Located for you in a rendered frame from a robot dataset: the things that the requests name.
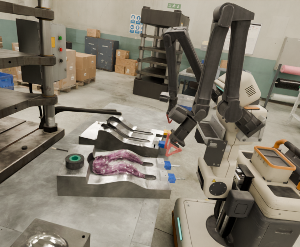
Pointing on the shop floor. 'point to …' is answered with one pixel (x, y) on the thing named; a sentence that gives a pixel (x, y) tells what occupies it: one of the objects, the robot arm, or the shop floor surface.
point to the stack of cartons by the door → (125, 63)
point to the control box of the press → (58, 39)
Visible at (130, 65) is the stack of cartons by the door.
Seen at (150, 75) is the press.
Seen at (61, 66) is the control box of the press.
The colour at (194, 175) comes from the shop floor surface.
